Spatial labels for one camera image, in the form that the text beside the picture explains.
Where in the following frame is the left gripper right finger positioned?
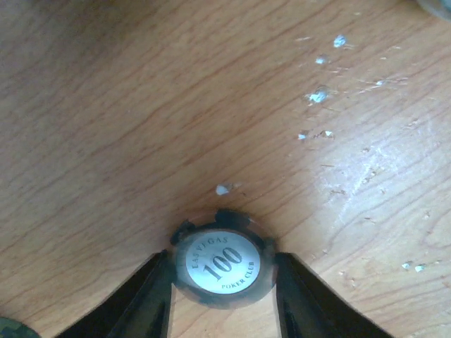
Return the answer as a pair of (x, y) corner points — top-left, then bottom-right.
(276, 253), (391, 337)

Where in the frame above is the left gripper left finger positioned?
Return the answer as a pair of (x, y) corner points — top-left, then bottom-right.
(58, 250), (173, 337)

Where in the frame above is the black poker set case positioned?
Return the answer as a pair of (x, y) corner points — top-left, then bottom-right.
(416, 0), (451, 21)

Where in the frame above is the green tall chip stack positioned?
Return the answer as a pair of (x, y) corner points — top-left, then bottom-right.
(0, 317), (41, 338)

